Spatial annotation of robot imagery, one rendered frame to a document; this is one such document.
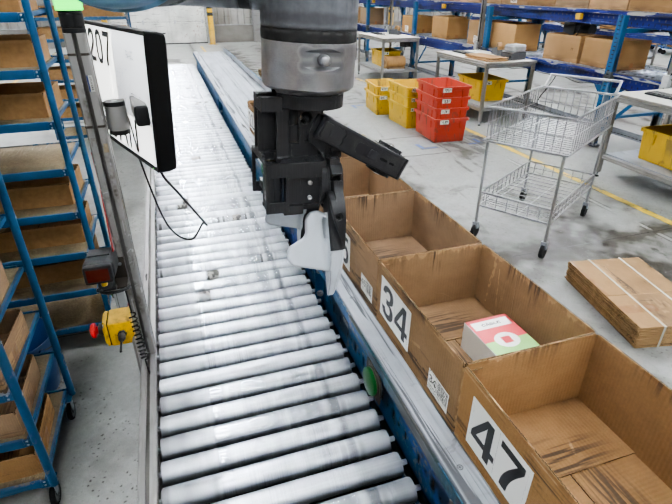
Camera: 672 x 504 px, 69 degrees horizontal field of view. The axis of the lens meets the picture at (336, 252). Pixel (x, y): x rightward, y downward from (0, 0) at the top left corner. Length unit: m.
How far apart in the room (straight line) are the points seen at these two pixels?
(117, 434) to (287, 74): 2.03
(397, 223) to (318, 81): 1.21
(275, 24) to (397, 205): 1.19
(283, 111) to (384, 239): 1.19
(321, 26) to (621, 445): 0.91
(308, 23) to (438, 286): 0.96
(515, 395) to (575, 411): 0.14
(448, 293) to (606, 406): 0.46
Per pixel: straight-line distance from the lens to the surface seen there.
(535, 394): 1.08
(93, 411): 2.49
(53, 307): 3.00
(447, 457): 0.97
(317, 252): 0.51
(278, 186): 0.50
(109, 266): 1.20
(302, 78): 0.46
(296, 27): 0.46
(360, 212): 1.57
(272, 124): 0.51
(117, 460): 2.25
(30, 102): 2.48
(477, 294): 1.38
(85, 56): 1.17
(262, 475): 1.12
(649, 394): 1.03
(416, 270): 1.25
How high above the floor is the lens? 1.63
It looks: 29 degrees down
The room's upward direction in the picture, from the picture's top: straight up
